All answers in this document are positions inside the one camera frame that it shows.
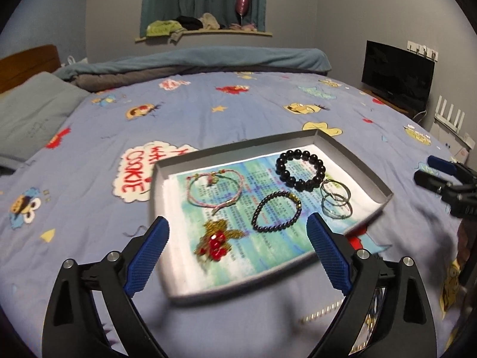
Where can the window sill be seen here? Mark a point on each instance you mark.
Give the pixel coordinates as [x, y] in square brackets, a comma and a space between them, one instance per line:
[223, 34]

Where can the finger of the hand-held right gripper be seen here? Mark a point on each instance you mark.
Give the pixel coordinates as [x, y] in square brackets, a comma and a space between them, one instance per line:
[441, 164]
[428, 179]

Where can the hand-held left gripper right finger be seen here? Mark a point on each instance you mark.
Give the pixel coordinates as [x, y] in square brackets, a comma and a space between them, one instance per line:
[329, 257]

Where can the folded blue blanket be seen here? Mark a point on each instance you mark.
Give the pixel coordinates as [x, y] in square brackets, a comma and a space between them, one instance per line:
[223, 59]

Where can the grey cardboard box tray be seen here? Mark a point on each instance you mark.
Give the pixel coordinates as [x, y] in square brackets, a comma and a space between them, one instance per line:
[372, 182]

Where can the thin silver bangle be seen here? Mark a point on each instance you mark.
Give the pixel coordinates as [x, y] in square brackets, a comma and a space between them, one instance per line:
[323, 190]
[348, 214]

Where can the wooden headboard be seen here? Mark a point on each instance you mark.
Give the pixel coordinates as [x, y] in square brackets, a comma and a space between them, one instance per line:
[29, 63]

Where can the white wall hooks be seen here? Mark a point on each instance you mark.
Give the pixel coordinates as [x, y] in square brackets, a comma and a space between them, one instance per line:
[423, 49]

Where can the folded grey blanket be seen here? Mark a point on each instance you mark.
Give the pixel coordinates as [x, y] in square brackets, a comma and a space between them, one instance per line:
[130, 78]

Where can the white router with antennas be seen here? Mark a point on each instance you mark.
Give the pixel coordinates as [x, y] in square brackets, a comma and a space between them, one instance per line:
[449, 121]

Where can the grey-blue pillow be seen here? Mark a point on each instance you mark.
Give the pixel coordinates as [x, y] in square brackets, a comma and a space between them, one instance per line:
[33, 115]

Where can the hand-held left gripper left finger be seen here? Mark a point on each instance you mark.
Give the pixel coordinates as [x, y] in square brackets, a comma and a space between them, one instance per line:
[147, 257]

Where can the blue cartoon printed bedsheet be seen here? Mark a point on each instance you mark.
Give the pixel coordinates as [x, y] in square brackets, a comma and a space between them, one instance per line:
[242, 112]

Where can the beige cloth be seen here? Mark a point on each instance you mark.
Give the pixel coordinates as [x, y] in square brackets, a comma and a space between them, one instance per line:
[210, 20]

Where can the green cloth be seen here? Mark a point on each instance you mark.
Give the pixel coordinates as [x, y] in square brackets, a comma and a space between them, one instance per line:
[162, 28]

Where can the black cloth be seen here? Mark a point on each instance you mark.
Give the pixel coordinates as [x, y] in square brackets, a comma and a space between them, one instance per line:
[188, 22]

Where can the pearl hair clip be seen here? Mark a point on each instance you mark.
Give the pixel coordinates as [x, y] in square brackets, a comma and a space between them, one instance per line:
[324, 311]

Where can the red gold brooch ornament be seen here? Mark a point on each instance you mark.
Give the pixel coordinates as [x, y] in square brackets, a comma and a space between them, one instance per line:
[216, 246]

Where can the white plastic bag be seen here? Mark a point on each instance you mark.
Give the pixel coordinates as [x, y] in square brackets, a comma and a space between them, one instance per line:
[76, 60]

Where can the blue-green printed paper sheet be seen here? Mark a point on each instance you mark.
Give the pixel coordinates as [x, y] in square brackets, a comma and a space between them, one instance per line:
[257, 231]

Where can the pink cloth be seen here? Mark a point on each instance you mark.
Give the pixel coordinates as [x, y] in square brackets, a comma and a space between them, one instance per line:
[244, 27]

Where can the black flat television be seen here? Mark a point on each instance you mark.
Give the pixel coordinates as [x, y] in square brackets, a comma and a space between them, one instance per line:
[397, 74]

